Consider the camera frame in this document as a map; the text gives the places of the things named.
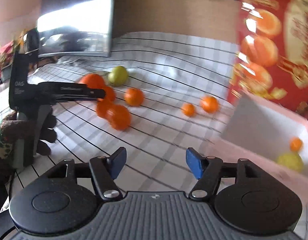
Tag small orange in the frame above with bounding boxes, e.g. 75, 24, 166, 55
181, 103, 196, 117

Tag green apple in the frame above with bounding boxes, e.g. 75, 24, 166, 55
108, 66, 129, 87

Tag person's left hand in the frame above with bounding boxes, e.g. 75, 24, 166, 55
0, 111, 57, 155

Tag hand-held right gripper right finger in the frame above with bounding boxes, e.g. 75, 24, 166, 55
186, 148, 266, 200

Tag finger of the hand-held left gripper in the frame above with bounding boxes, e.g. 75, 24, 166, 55
55, 88, 106, 103

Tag yellow fruit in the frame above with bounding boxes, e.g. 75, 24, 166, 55
276, 152, 304, 173

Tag large orange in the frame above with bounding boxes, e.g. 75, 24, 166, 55
79, 73, 106, 90

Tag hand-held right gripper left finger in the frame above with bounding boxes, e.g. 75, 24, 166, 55
47, 147, 127, 202

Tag dark glossy monitor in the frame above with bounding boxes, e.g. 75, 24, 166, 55
35, 0, 117, 58

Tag white checked cloth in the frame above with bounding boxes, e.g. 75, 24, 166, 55
0, 31, 241, 213

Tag potted plant with flowers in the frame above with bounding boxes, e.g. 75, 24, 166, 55
0, 31, 28, 82

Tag red printed cardboard box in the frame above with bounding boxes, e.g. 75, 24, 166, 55
219, 0, 308, 182

